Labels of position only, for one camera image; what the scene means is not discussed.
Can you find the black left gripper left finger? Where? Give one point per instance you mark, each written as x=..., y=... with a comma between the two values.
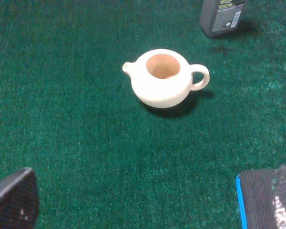
x=19, y=200

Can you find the grey blue whiteboard eraser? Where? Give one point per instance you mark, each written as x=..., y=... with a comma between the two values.
x=255, y=198

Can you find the cream ceramic teapot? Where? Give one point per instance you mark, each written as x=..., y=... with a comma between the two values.
x=162, y=78

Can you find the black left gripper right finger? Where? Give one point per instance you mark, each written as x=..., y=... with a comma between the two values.
x=279, y=197

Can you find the green velvet table cloth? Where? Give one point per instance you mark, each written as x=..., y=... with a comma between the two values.
x=103, y=159

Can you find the grey pump soap bottle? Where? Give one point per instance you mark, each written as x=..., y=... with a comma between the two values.
x=220, y=16

